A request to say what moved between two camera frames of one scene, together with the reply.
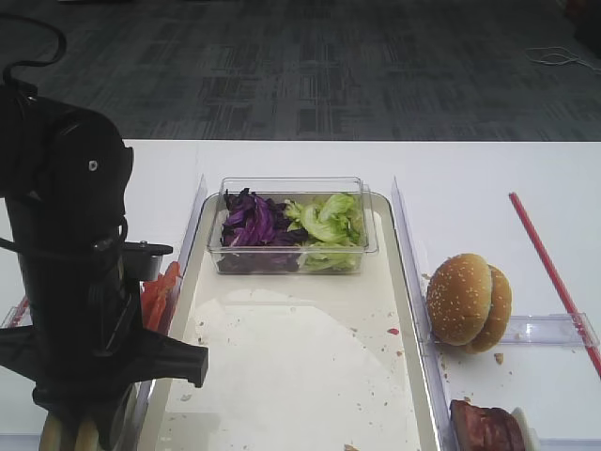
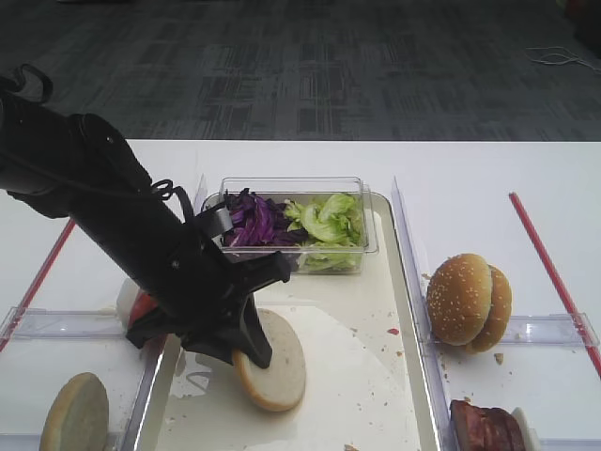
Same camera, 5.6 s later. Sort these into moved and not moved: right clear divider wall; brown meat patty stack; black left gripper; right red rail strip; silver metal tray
Moved: black left gripper
Not moved: brown meat patty stack; right clear divider wall; silver metal tray; right red rail strip
